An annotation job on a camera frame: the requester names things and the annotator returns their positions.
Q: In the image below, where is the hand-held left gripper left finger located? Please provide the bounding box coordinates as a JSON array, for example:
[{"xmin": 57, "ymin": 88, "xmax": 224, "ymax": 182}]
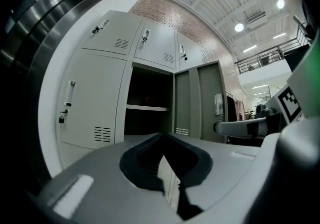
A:
[{"xmin": 37, "ymin": 132, "xmax": 181, "ymax": 224}]

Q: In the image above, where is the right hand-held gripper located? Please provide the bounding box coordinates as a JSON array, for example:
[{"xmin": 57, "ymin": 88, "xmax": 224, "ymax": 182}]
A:
[{"xmin": 213, "ymin": 85, "xmax": 304, "ymax": 141}]

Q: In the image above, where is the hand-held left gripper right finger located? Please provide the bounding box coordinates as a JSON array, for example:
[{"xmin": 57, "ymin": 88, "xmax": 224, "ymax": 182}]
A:
[{"xmin": 162, "ymin": 132, "xmax": 262, "ymax": 224}]

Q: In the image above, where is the grey metal locker cabinet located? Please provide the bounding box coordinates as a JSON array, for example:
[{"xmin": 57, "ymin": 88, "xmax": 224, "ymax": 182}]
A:
[{"xmin": 56, "ymin": 9, "xmax": 230, "ymax": 209}]

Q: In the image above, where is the black hanging garment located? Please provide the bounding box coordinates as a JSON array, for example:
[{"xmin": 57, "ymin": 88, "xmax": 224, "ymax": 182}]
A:
[{"xmin": 225, "ymin": 95, "xmax": 237, "ymax": 122}]

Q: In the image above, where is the pink hanging garment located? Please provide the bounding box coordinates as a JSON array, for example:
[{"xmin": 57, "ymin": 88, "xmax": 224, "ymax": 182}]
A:
[{"xmin": 236, "ymin": 100, "xmax": 247, "ymax": 121}]

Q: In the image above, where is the grey metal balcony railing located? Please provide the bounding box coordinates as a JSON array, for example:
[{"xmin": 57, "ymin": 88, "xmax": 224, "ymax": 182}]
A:
[{"xmin": 234, "ymin": 37, "xmax": 312, "ymax": 75}]

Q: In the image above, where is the white ceiling air conditioner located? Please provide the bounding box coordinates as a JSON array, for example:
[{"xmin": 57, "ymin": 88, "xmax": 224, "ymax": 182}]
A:
[{"xmin": 246, "ymin": 11, "xmax": 267, "ymax": 23}]

